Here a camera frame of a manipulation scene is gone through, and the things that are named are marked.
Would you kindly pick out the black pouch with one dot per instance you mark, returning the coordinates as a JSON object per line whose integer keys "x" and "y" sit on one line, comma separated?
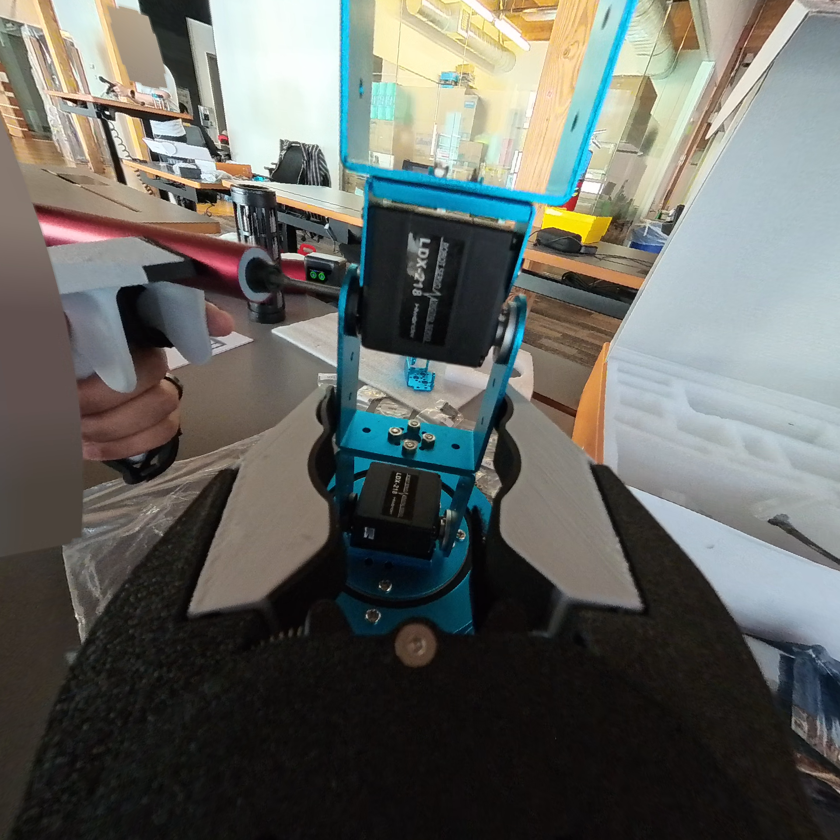
{"x": 561, "y": 239}

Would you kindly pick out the blue toy robot arm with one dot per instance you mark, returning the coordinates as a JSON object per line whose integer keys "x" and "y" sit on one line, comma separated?
{"x": 433, "y": 289}

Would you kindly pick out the small clear screw bags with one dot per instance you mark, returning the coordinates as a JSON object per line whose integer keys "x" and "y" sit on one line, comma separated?
{"x": 446, "y": 412}

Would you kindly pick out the printed instruction sheet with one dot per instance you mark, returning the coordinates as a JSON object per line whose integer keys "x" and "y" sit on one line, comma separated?
{"x": 223, "y": 344}

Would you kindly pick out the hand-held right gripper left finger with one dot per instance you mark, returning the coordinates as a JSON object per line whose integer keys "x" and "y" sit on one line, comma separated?
{"x": 262, "y": 525}

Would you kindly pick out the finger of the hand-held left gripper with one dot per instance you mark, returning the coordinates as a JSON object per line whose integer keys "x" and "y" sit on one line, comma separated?
{"x": 105, "y": 262}

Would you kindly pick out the yellow bin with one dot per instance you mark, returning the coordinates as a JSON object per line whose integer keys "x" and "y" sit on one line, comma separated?
{"x": 584, "y": 226}

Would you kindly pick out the clear plastic bag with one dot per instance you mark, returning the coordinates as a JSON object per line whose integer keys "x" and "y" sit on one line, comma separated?
{"x": 131, "y": 525}

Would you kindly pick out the black charger with green lights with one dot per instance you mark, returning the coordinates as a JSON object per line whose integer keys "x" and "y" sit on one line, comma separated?
{"x": 325, "y": 269}

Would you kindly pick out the wooden background desk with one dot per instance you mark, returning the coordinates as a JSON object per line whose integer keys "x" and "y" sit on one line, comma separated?
{"x": 590, "y": 262}

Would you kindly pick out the wooden standing desk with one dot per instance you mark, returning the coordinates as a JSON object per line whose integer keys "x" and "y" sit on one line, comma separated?
{"x": 118, "y": 105}

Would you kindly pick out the black ribbed cylinder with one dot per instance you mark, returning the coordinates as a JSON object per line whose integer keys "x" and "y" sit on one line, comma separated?
{"x": 256, "y": 210}

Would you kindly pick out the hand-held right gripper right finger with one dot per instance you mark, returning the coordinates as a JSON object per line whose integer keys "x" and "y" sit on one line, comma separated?
{"x": 564, "y": 525}

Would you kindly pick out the striped black jacket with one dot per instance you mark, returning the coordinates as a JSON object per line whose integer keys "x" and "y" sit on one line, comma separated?
{"x": 302, "y": 164}

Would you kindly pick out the white case with foam insert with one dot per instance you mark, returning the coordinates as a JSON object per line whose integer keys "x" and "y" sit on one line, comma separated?
{"x": 722, "y": 295}

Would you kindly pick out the red electric screwdriver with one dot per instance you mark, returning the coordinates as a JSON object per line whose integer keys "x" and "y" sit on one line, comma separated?
{"x": 164, "y": 246}

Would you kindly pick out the small blue metal bracket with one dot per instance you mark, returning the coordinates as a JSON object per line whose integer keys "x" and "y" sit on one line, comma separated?
{"x": 415, "y": 377}

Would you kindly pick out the person's left hand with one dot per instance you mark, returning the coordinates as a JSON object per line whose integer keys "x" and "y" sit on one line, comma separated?
{"x": 124, "y": 420}

